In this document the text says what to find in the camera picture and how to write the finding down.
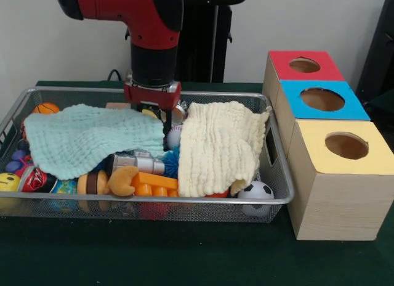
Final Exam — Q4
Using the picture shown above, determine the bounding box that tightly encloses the mint green cloth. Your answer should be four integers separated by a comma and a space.
23, 104, 167, 181

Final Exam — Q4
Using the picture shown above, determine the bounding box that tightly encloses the orange plastic toy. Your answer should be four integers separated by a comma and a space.
132, 171, 180, 198

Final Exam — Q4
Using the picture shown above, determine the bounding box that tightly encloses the round silver tin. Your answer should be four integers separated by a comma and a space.
171, 103, 188, 125

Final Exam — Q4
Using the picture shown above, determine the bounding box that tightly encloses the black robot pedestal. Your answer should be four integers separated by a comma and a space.
175, 2, 233, 83

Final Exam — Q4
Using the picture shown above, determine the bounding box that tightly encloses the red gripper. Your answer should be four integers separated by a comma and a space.
124, 80, 183, 137

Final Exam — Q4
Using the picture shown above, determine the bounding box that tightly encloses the cream yellow cloth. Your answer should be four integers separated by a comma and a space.
177, 101, 272, 198

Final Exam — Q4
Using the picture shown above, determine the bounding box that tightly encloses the small white baseball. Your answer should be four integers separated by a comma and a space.
166, 126, 183, 150

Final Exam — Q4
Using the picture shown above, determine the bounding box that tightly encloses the small orange basketball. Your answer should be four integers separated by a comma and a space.
32, 102, 61, 115

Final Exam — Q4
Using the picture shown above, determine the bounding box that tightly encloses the yellow smiley ball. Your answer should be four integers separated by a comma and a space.
0, 172, 22, 213

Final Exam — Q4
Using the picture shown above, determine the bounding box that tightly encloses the silver toy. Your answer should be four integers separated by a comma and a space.
106, 150, 166, 176

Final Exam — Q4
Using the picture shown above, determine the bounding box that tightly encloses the brown plush toy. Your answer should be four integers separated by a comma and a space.
103, 165, 141, 197

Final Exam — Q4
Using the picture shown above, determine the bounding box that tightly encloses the wooden box with three holes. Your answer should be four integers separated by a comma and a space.
262, 50, 394, 242

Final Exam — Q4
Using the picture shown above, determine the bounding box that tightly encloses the clear mesh bin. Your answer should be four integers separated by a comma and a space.
0, 86, 295, 224

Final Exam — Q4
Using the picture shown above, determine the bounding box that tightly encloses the small soccer ball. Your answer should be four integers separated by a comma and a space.
237, 181, 275, 218

